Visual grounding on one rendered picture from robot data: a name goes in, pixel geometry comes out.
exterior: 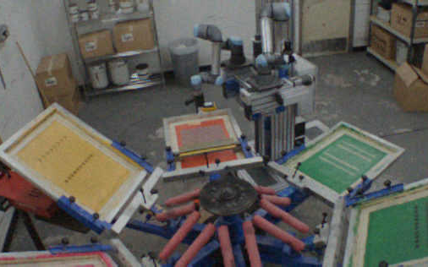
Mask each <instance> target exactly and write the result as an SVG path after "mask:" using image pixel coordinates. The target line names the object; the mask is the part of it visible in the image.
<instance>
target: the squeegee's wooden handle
mask: <svg viewBox="0 0 428 267"><path fill-rule="evenodd" d="M227 143H232V145H236V144H235V141H234V138H231V139H219V140H214V141H209V142H204V143H198V144H189V145H184V146H179V147H178V150H179V155H180V154H183V153H184V150H191V149H196V148H201V147H206V146H212V145H217V144H227Z"/></svg>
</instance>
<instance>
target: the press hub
mask: <svg viewBox="0 0 428 267"><path fill-rule="evenodd" d="M256 193H257V191H256V189H255V187H254V185H253V184H252V183H250V182H249V181H247V180H245V179H243V178H240V177H219V178H216V179H214V180H211V181H210V182H208V183H207V184H206V185H204V187H203V188H202V189H201V190H200V193H199V201H200V205H201V206H202V207H203V209H204V210H206V211H208V212H209V213H211V214H213V215H212V216H210V217H209V218H207V219H206V220H205V221H203V222H202V224H204V225H208V223H209V224H210V223H211V224H212V225H213V224H214V222H215V221H216V220H217V218H218V217H219V216H221V220H222V226H226V227H227V228H228V235H229V239H230V243H231V247H233V246H237V245H239V246H240V248H241V251H242V254H243V257H244V262H245V264H246V267H251V262H250V256H249V253H248V249H247V245H246V241H245V237H244V230H243V227H242V224H243V223H244V222H243V220H244V213H243V212H245V211H246V210H248V209H249V208H250V207H251V206H252V205H253V204H254V202H255V200H256ZM220 226H221V223H220V219H219V220H218V221H217V223H216V224H215V227H216V231H215V232H213V235H211V236H210V238H209V239H208V240H207V242H206V243H205V245H207V244H208V243H210V242H211V241H213V240H214V239H215V240H216V241H217V242H218V243H219V244H220V241H219V236H218V231H217V229H218V227H220ZM252 226H253V229H254V234H255V235H259V236H263V237H265V236H266V231H264V230H263V229H261V228H260V227H258V226H257V225H255V224H252ZM205 245H204V246H203V247H205ZM203 247H202V248H203ZM207 258H209V259H212V260H214V261H217V263H215V264H214V265H212V266H210V267H225V265H224V262H223V256H222V250H221V247H220V248H219V249H217V250H216V251H214V252H212V253H210V254H208V255H207Z"/></svg>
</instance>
